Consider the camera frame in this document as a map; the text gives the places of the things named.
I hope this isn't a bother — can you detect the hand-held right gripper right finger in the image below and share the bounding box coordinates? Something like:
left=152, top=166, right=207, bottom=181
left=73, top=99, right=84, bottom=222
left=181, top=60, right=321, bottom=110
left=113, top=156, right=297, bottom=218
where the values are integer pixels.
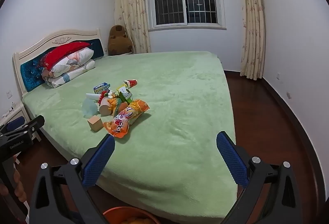
left=216, top=131, right=302, bottom=224

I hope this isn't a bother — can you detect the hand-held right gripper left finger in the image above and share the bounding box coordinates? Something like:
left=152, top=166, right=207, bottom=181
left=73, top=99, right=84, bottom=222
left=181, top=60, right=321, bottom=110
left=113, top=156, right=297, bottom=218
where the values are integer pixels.
left=29, top=134, right=116, bottom=224

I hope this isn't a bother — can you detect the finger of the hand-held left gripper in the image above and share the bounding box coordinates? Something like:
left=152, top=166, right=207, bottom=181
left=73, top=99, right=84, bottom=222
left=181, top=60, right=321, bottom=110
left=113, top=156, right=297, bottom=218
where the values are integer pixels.
left=0, top=115, right=45, bottom=140

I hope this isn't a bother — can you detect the orange plastic basin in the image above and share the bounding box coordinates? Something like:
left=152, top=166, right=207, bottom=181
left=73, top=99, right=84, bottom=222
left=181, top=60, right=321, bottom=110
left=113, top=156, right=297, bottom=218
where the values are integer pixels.
left=103, top=207, right=160, bottom=224

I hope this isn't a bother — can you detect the orange snack bag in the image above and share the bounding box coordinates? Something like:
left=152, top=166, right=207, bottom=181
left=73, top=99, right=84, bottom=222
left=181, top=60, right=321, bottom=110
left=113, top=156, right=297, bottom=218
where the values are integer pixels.
left=103, top=99, right=150, bottom=138

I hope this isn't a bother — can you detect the clear plastic cup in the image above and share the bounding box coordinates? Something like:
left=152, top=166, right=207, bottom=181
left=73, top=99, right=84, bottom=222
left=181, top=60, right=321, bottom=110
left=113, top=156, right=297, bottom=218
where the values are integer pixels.
left=82, top=98, right=99, bottom=118

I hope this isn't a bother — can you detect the green and white snack packet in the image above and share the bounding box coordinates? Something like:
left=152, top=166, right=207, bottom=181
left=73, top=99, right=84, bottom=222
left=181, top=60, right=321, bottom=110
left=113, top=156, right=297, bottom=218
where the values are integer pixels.
left=116, top=85, right=134, bottom=102

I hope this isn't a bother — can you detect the person's left hand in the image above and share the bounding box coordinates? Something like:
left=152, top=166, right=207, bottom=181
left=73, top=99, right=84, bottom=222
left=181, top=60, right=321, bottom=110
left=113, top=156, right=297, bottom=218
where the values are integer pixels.
left=13, top=170, right=28, bottom=206

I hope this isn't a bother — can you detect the white nightstand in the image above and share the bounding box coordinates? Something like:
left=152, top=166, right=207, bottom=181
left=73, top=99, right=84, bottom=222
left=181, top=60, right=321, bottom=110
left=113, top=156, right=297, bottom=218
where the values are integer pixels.
left=0, top=100, right=42, bottom=142

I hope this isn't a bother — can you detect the small wooden cube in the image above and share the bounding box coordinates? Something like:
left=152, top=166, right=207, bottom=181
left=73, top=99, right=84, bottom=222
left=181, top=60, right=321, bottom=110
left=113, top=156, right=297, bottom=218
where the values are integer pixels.
left=87, top=116, right=102, bottom=132

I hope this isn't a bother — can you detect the white headboard with blue padding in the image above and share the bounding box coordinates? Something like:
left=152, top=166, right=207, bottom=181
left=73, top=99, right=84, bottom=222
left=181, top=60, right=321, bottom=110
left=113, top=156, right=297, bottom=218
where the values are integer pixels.
left=12, top=28, right=107, bottom=97

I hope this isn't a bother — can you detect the brown paper cup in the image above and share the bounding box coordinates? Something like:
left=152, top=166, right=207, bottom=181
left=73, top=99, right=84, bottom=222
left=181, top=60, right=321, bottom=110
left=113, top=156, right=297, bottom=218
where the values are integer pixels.
left=99, top=99, right=114, bottom=115

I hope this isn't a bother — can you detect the blue and white carton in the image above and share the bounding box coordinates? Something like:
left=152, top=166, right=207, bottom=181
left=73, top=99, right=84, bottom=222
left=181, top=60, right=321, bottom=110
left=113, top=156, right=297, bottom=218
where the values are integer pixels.
left=93, top=82, right=111, bottom=93

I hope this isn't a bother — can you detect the red pillow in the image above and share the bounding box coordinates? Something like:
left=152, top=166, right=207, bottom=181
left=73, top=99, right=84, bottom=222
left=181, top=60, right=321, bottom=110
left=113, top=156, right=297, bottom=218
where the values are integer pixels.
left=44, top=42, right=91, bottom=72

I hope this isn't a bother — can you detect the green fleece blanket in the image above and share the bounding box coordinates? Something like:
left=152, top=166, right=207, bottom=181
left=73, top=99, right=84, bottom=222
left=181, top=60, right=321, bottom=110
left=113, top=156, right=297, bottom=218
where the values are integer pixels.
left=22, top=51, right=238, bottom=224

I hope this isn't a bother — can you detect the brown plush bear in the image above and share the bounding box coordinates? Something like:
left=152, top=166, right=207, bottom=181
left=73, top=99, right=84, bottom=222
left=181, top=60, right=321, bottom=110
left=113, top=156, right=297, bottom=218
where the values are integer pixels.
left=107, top=25, right=133, bottom=56

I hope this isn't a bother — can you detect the floral cream curtain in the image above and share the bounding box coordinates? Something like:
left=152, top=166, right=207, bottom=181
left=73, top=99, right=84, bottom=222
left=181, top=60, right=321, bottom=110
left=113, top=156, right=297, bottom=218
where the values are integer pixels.
left=235, top=0, right=265, bottom=80
left=114, top=0, right=152, bottom=54

